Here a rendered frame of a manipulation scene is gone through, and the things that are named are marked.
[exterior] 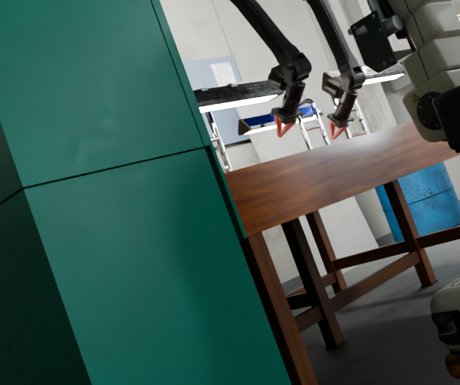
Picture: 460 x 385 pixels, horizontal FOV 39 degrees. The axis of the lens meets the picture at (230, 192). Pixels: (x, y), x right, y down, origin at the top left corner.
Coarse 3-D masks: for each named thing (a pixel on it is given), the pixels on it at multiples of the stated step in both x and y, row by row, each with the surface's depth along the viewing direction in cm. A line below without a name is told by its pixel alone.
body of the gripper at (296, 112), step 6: (282, 102) 210; (288, 102) 208; (294, 102) 208; (276, 108) 211; (282, 108) 210; (288, 108) 209; (294, 108) 209; (282, 114) 209; (288, 114) 210; (294, 114) 211; (300, 114) 213
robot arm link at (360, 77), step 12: (312, 0) 234; (324, 0) 234; (324, 12) 233; (324, 24) 234; (336, 24) 234; (336, 36) 232; (336, 48) 233; (348, 48) 234; (336, 60) 235; (348, 60) 231; (348, 72) 231; (360, 72) 233; (360, 84) 234
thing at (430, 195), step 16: (416, 176) 538; (432, 176) 539; (448, 176) 551; (384, 192) 556; (416, 192) 538; (432, 192) 537; (448, 192) 542; (384, 208) 565; (416, 208) 539; (432, 208) 536; (448, 208) 538; (416, 224) 540; (432, 224) 536; (448, 224) 536; (400, 240) 557
